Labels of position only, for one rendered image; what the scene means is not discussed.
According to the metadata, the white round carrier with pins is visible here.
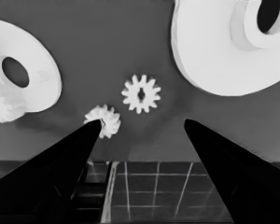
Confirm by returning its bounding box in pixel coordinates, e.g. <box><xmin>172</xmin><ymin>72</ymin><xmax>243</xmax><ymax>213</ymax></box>
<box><xmin>0</xmin><ymin>18</ymin><xmax>63</xmax><ymax>124</ymax></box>

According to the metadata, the dark robot body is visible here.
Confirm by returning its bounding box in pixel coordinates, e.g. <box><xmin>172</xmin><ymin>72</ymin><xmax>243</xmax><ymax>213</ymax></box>
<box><xmin>69</xmin><ymin>160</ymin><xmax>119</xmax><ymax>224</ymax></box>

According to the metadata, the small white gear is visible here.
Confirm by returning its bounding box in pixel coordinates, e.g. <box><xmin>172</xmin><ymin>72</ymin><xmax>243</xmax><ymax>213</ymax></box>
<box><xmin>120</xmin><ymin>74</ymin><xmax>162</xmax><ymax>115</ymax></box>
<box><xmin>83</xmin><ymin>104</ymin><xmax>121</xmax><ymax>139</ymax></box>
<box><xmin>0</xmin><ymin>88</ymin><xmax>26</xmax><ymax>124</ymax></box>

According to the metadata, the large thick white disc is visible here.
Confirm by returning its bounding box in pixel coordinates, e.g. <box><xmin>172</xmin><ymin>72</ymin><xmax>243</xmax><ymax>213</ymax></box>
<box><xmin>171</xmin><ymin>0</ymin><xmax>280</xmax><ymax>97</ymax></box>

